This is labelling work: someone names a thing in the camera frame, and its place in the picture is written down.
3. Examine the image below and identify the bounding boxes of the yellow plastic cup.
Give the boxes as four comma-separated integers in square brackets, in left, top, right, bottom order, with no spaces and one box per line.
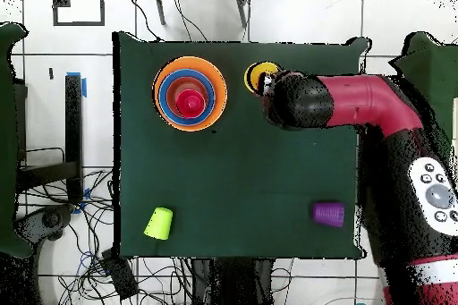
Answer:
[243,61,283,96]

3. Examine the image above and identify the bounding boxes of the large orange plastic bowl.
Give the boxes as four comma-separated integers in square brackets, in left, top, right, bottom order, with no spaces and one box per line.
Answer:
[152,55,229,132]

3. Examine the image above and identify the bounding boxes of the red plastic cup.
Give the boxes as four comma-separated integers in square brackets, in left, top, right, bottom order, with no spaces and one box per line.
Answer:
[175,89,208,120]

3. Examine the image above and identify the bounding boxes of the small red plastic bowl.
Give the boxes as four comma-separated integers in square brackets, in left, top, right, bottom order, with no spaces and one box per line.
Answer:
[165,76,211,120]

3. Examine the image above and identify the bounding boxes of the blue plastic bowl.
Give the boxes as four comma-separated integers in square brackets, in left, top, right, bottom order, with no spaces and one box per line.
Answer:
[157,68,216,127]

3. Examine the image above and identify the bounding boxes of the purple plastic cup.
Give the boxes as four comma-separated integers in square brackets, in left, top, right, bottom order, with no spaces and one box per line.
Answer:
[311,201,346,228]

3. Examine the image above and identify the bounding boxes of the lime green plastic cup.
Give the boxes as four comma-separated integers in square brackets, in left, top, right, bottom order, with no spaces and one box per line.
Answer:
[143,206,174,241]

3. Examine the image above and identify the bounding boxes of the dark green tablecloth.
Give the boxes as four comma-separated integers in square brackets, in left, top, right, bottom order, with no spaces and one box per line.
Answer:
[112,30,369,261]

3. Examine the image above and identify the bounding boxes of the green cloth side table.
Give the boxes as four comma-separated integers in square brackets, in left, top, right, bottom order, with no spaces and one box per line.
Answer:
[0,21,34,260]
[388,31,458,141]

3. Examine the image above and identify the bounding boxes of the blue tape strip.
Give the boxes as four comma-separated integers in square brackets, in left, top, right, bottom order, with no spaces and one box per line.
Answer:
[66,71,89,99]

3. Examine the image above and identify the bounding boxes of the white boxes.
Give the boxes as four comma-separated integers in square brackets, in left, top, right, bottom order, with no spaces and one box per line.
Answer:
[452,96,458,148]

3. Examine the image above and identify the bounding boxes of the black power strip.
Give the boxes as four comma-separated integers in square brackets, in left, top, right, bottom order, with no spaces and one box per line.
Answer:
[100,248,140,301]

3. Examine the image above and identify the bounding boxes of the black rounded stand foot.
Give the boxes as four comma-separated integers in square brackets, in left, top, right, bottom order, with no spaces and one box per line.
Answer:
[15,203,75,243]

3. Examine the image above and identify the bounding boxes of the black metal stand frame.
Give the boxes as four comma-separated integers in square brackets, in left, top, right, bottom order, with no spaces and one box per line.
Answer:
[15,74,84,203]

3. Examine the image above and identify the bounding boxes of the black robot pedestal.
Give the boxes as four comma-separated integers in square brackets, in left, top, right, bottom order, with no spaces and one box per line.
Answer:
[189,257,276,305]

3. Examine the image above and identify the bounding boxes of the bundle of floor cables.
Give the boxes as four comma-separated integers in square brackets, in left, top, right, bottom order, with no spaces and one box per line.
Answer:
[15,166,196,305]

